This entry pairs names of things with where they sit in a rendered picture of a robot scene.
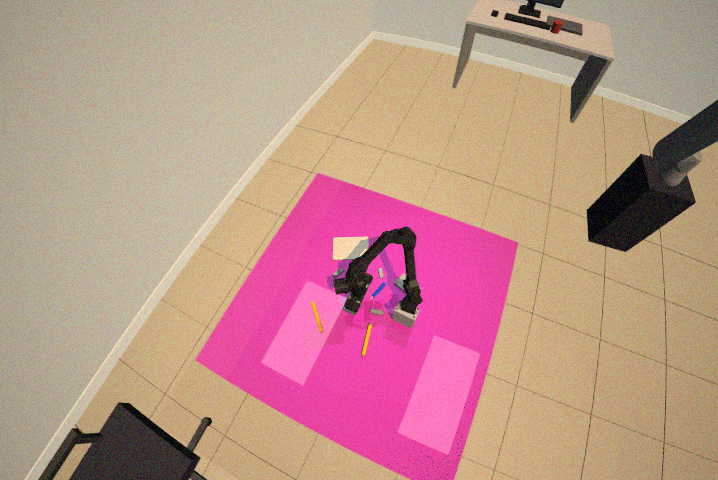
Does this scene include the blue stylus with grey tip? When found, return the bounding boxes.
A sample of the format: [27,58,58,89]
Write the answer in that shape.
[369,283,386,301]

